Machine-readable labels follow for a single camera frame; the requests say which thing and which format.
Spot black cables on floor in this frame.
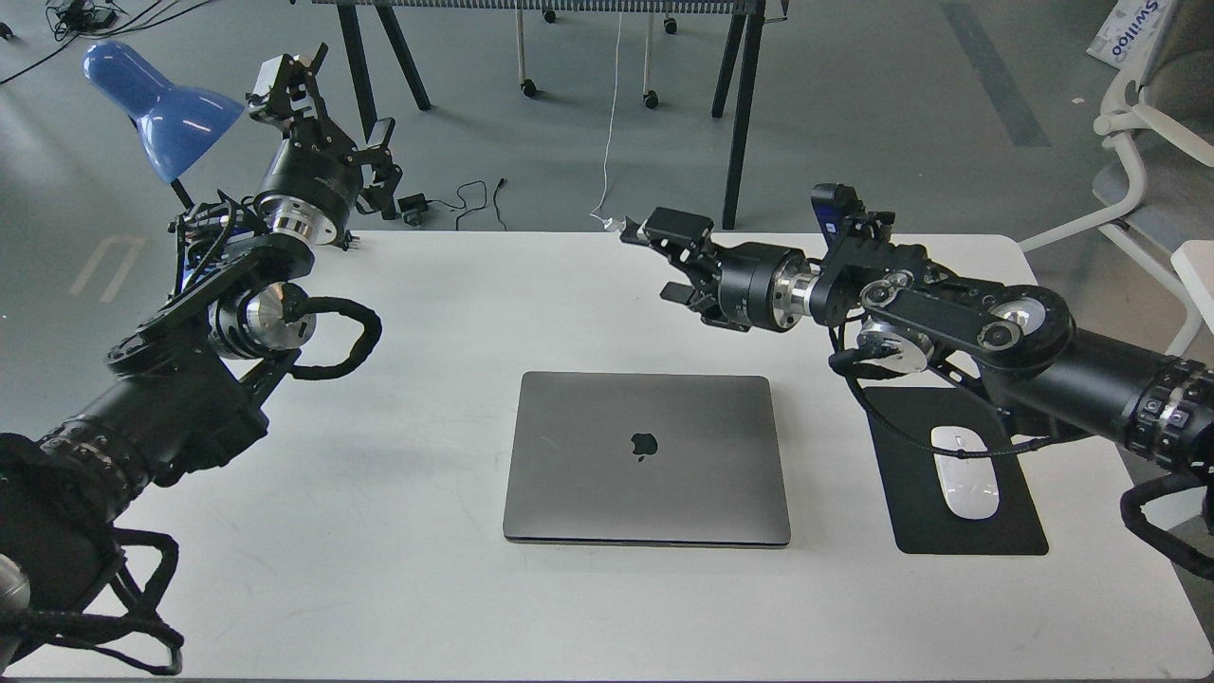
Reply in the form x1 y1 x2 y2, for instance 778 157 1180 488
0 0 225 89

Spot grey laptop computer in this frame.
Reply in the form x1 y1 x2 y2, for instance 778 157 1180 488
503 371 792 547

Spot black power adapter with cable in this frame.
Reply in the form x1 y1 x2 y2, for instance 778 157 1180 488
395 178 507 232

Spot black-legged background table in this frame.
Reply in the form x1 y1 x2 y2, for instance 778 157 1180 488
308 0 788 230

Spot white computer mouse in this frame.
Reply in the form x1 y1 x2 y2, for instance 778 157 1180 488
929 425 1002 522

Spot white box with blue lettering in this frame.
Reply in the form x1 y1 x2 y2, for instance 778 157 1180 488
1087 1 1175 68

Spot white hanging cable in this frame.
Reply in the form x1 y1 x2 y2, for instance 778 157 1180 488
588 11 648 233

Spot blue desk lamp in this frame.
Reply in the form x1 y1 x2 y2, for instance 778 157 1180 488
83 42 246 209

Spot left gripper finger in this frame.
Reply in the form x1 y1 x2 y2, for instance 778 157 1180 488
246 42 333 143
359 116 403 221

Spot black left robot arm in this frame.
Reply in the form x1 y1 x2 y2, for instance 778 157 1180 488
2 42 402 675

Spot white rolling cart legs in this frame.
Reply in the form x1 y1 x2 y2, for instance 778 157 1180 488
515 8 679 110

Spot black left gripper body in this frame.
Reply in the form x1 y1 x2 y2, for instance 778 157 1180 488
254 136 363 247

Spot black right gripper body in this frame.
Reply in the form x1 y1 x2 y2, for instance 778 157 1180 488
715 241 817 332

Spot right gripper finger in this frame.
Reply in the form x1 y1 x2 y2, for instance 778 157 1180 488
622 207 721 277
660 281 724 328

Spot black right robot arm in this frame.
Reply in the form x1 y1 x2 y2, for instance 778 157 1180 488
609 183 1213 580

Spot white office chair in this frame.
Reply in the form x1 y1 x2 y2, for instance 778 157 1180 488
1019 1 1213 355

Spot black mouse pad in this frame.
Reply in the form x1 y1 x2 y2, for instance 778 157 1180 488
866 386 1049 554

